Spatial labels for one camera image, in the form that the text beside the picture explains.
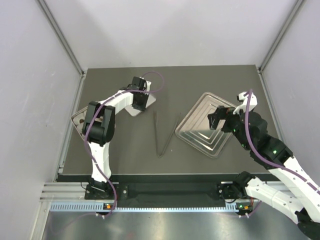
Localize aluminium cable duct rail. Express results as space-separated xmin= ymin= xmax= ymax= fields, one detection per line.
xmin=49 ymin=202 xmax=253 ymax=213

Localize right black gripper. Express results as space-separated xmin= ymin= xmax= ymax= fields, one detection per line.
xmin=207 ymin=105 xmax=251 ymax=150

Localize right aluminium frame post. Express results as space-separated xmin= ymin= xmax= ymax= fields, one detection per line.
xmin=257 ymin=0 xmax=306 ymax=75

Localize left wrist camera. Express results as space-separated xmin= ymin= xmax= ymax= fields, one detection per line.
xmin=140 ymin=77 xmax=152 ymax=94

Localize metal tongs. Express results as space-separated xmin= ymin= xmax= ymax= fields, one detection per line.
xmin=152 ymin=110 xmax=182 ymax=159

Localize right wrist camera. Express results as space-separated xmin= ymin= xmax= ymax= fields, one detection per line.
xmin=233 ymin=91 xmax=258 ymax=115

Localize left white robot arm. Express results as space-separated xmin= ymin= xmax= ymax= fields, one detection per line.
xmin=82 ymin=77 xmax=151 ymax=199

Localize silver tin lid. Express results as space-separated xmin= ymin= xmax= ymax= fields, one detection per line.
xmin=124 ymin=93 xmax=157 ymax=117

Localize pink tin box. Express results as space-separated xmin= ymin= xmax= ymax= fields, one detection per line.
xmin=70 ymin=106 xmax=88 ymax=140

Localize left aluminium frame post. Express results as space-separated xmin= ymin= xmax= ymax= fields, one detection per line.
xmin=37 ymin=0 xmax=87 ymax=76

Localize large steel tray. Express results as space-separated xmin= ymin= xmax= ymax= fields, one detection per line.
xmin=175 ymin=92 xmax=235 ymax=159

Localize aluminium frame post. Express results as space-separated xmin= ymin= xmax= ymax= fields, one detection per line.
xmin=37 ymin=0 xmax=87 ymax=76
xmin=257 ymin=0 xmax=306 ymax=75

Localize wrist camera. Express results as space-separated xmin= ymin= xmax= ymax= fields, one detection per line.
xmin=233 ymin=91 xmax=258 ymax=115
xmin=140 ymin=77 xmax=152 ymax=94

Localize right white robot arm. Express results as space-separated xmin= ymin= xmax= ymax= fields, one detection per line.
xmin=207 ymin=106 xmax=320 ymax=240

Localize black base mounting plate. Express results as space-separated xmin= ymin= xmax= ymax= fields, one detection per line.
xmin=84 ymin=174 xmax=248 ymax=207

